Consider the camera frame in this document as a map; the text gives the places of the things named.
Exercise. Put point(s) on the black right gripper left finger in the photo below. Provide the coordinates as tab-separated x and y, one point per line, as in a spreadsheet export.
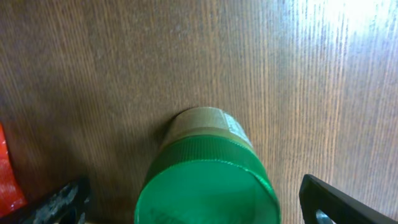
64	205

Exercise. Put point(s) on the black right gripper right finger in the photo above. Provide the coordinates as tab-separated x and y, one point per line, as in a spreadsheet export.
322	203

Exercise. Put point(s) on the red spaghetti packet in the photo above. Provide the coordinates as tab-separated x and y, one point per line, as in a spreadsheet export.
12	196

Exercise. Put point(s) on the green lidded jar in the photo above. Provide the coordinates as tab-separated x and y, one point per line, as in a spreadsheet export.
207	171

